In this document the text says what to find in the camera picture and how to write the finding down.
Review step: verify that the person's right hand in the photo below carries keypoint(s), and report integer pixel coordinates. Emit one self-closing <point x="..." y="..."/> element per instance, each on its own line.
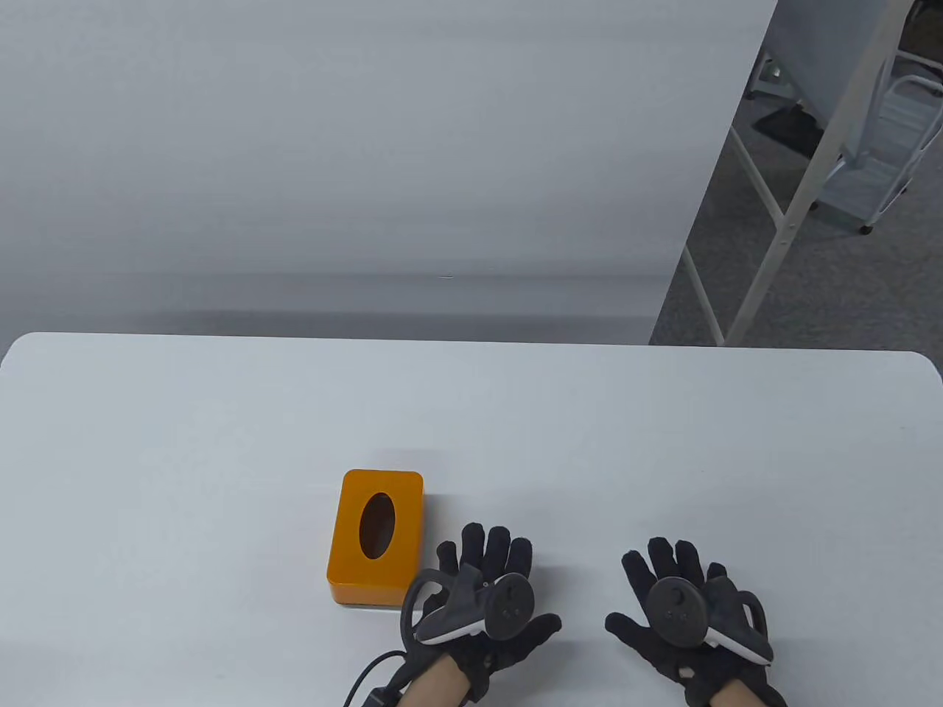
<point x="667" y="560"/>

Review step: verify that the person's left hand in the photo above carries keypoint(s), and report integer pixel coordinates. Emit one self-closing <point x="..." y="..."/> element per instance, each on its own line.
<point x="477" y="549"/>

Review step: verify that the orange tissue box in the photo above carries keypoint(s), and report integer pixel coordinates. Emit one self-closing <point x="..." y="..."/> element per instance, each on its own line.
<point x="346" y="560"/>

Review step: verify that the person's right forearm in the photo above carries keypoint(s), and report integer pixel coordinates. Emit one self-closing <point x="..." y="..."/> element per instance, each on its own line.
<point x="729" y="697"/>

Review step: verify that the person's left forearm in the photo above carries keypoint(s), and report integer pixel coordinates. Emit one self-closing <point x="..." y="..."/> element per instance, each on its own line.
<point x="438" y="681"/>

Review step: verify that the dark grey right hand controller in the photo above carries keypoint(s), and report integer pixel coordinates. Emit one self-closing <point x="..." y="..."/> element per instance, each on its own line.
<point x="674" y="611"/>

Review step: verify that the dark grey hand controller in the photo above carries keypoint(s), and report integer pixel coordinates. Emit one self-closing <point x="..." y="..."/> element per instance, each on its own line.
<point x="674" y="611"/>
<point x="508" y="607"/>

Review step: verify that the dark grey left hand controller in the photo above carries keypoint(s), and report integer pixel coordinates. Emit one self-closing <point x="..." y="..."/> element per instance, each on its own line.
<point x="508" y="607"/>

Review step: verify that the white partition board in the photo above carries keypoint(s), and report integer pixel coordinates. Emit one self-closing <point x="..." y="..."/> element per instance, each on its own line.
<point x="368" y="147"/>

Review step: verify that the black object on floor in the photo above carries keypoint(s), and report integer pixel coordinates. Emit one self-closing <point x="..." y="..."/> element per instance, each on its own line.
<point x="787" y="129"/>

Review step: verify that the white wheeled cart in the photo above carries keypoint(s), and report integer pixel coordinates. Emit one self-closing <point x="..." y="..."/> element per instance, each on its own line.
<point x="895" y="140"/>

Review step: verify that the white wheeled furniture leg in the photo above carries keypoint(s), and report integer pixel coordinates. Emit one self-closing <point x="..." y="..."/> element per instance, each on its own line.
<point x="770" y="77"/>

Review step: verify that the white metal partition frame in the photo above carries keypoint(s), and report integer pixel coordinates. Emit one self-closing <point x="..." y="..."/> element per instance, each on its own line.
<point x="799" y="195"/>

